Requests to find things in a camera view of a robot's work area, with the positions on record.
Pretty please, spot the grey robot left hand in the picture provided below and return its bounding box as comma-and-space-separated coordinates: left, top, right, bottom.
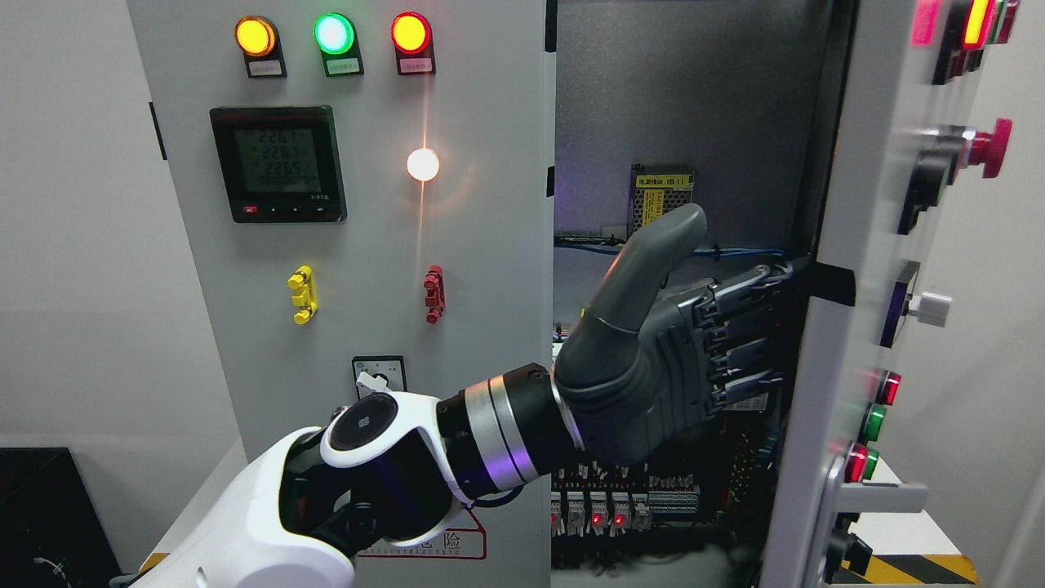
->
554, 203, 810, 466

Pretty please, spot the grey cabinet door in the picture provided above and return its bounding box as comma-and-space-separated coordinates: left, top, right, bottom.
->
127, 0, 548, 588
758, 1, 1021, 587

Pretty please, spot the red indicator lamp left door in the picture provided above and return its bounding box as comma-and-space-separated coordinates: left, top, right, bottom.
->
389, 11, 436, 77

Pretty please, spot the green indicator lamp left door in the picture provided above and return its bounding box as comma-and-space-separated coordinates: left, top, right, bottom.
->
314, 11, 363, 78

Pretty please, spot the yellow indicator lamp left door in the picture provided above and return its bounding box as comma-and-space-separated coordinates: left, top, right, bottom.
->
234, 15, 287, 78

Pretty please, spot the relay terminal block row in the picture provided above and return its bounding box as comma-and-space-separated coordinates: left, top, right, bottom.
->
549, 458, 702, 539

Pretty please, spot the perforated metal power supply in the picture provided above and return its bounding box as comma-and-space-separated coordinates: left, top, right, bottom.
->
627, 163, 696, 238

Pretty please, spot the red electric danger warning sticker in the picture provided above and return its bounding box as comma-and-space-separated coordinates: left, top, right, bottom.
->
358, 510, 488, 559

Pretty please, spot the grey electrical cabinet body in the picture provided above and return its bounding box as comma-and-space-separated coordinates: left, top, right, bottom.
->
545, 1, 856, 587

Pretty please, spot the white glowing indicator lamp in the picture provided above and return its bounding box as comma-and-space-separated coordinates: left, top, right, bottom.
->
407, 146, 441, 182

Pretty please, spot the red mushroom emergency stop button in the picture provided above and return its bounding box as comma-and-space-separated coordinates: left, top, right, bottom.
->
953, 117, 1014, 179

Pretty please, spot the black digital power meter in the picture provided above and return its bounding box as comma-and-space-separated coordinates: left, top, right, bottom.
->
209, 105, 347, 224

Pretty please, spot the black box at left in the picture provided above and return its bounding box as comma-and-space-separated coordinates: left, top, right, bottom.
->
1, 448, 121, 587

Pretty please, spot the silver door handle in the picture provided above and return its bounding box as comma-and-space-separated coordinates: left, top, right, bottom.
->
800, 457, 929, 587

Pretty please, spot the white rotary selector switch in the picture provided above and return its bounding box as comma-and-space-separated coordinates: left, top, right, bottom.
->
351, 356, 408, 399

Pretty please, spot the white selector switch right door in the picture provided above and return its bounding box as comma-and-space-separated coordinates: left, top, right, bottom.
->
878, 261, 953, 349

